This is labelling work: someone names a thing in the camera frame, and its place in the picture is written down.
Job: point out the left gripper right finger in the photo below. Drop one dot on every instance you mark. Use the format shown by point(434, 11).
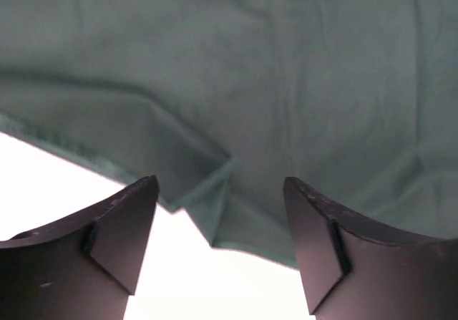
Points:
point(354, 267)

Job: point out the dark green cloth napkin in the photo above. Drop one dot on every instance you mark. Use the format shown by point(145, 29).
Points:
point(222, 100)

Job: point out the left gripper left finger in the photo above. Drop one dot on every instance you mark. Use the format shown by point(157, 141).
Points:
point(83, 266)

